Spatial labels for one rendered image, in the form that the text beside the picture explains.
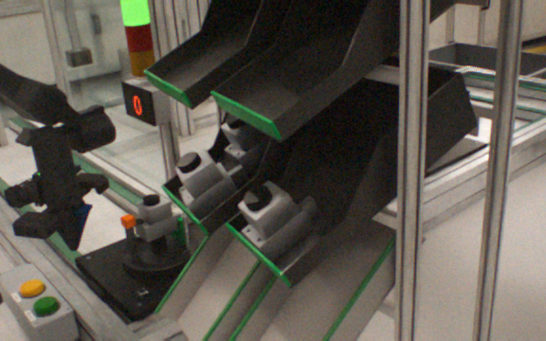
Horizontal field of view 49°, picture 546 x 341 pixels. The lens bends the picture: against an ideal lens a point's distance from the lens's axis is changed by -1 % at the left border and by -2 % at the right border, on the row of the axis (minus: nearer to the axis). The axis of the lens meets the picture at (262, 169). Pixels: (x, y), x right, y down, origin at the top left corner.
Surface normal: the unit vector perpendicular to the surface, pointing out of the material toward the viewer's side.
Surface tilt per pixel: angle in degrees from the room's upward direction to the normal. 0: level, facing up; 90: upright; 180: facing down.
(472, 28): 90
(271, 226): 90
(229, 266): 45
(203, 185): 94
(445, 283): 0
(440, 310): 0
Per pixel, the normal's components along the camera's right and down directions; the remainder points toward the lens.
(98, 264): -0.07, -0.91
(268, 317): 0.48, 0.32
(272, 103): -0.43, -0.72
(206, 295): -0.67, -0.47
